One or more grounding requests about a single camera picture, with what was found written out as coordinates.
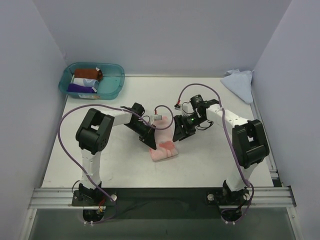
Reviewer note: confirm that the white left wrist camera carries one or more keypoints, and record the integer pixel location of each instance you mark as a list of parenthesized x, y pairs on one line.
[(156, 117)]

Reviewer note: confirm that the white blue rolled towel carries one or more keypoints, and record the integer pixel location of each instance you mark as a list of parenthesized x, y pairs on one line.
[(85, 82)]

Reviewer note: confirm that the light blue towel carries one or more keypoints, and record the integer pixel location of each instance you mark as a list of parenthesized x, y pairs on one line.
[(239, 83)]

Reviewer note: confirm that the pink striped towel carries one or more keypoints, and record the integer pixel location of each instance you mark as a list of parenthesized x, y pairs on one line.
[(165, 147)]

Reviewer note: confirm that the brown rolled towel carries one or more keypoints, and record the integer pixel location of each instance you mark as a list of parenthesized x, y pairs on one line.
[(89, 73)]

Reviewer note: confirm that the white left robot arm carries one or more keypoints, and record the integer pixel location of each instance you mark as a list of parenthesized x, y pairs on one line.
[(93, 135)]

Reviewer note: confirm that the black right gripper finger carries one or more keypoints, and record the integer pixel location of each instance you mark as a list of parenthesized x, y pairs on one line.
[(186, 135), (179, 132)]

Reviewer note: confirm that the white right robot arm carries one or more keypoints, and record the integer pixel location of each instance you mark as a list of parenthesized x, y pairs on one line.
[(246, 138)]

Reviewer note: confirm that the purple rolled towel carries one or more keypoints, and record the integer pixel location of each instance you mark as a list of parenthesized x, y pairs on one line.
[(75, 88)]

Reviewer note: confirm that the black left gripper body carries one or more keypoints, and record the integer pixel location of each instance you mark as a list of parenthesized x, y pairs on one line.
[(147, 135)]

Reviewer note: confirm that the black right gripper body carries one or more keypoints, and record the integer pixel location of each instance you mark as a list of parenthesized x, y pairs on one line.
[(184, 129)]

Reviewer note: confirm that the teal plastic bin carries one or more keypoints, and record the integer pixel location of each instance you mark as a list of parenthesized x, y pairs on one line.
[(109, 87)]

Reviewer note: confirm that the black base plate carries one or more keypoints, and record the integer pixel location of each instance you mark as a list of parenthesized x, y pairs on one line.
[(187, 203)]

